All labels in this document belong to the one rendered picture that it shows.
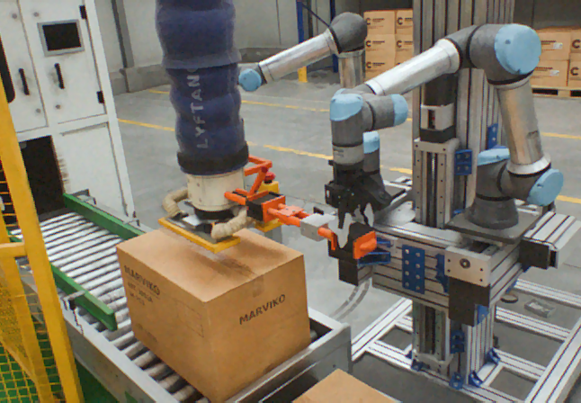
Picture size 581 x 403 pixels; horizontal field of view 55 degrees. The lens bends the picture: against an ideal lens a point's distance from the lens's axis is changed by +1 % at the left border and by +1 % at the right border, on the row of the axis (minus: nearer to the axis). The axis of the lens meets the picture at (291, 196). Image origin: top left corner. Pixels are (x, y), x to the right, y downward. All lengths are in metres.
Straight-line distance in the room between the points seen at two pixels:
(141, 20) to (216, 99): 10.41
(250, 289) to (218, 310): 0.13
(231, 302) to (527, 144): 0.97
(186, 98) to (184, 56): 0.12
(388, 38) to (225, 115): 8.21
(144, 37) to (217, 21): 10.45
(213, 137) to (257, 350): 0.71
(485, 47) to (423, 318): 1.17
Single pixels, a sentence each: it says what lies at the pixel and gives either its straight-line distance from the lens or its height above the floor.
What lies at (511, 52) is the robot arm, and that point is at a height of 1.60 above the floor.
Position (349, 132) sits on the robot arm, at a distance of 1.28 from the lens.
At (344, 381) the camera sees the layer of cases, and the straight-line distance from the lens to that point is 1.98.
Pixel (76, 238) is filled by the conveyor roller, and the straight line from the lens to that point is 3.37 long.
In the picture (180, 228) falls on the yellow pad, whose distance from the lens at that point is 1.84.
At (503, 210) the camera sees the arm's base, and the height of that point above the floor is 1.09.
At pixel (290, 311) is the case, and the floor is 0.76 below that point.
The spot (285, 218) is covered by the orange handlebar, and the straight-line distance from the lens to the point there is 1.53.
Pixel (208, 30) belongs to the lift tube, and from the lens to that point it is 1.62.
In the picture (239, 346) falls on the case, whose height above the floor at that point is 0.74.
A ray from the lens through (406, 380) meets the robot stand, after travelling 2.52.
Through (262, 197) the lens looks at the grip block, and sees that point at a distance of 1.66.
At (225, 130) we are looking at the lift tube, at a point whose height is 1.41.
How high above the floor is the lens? 1.81
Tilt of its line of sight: 21 degrees down
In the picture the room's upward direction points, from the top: 5 degrees counter-clockwise
